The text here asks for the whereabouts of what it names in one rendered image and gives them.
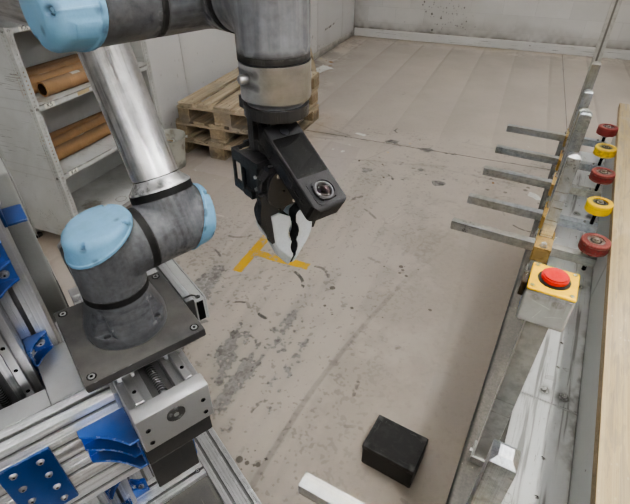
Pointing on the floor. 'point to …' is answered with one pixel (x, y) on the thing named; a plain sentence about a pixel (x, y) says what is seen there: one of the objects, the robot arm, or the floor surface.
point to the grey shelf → (14, 105)
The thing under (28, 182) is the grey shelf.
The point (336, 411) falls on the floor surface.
